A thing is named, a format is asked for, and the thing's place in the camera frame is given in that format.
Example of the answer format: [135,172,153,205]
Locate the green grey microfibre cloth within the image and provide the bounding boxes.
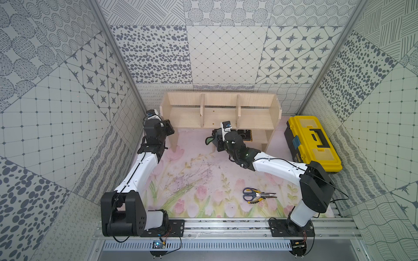
[205,128,223,148]

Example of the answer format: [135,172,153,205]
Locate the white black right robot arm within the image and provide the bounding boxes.
[205,128,336,228]

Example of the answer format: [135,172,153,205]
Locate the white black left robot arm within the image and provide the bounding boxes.
[100,116,175,238]

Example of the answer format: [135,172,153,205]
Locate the light wooden bookshelf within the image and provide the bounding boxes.
[160,91,282,152]

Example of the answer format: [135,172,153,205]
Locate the black gold patterned book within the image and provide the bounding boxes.
[212,128,253,141]

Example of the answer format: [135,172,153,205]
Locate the floral pink table mat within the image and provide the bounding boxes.
[141,129,302,218]

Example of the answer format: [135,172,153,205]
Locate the yellow and black toolbox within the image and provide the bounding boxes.
[284,116,342,173]

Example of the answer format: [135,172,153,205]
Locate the left green circuit board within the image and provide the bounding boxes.
[152,240,166,251]

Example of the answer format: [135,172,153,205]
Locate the right black circuit board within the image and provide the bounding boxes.
[291,240,307,256]

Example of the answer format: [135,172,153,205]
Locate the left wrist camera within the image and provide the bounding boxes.
[146,109,162,121]

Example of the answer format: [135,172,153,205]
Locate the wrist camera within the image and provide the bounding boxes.
[146,109,162,121]
[221,121,232,141]

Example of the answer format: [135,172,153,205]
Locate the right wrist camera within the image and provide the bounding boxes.
[221,121,232,141]

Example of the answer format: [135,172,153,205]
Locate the blue yellow handled scissors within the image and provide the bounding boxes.
[243,187,277,204]

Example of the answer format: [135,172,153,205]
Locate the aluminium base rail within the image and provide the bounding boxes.
[93,218,364,253]

